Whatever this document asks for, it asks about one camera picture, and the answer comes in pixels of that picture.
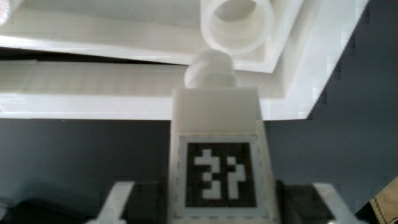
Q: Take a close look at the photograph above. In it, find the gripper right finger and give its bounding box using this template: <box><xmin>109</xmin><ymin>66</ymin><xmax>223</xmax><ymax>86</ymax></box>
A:
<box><xmin>275</xmin><ymin>181</ymin><xmax>367</xmax><ymax>224</ymax></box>

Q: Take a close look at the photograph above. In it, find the white L-shaped obstacle fence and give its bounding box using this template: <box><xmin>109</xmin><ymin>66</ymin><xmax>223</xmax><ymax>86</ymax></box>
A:
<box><xmin>0</xmin><ymin>0</ymin><xmax>369</xmax><ymax>120</ymax></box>

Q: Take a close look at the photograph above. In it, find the white square table top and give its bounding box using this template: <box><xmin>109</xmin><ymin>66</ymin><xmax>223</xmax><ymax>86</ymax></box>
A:
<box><xmin>0</xmin><ymin>0</ymin><xmax>303</xmax><ymax>73</ymax></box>

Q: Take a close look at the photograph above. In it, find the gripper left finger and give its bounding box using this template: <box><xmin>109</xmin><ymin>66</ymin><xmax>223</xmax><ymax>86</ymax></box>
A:
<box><xmin>85</xmin><ymin>181</ymin><xmax>165</xmax><ymax>224</ymax></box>

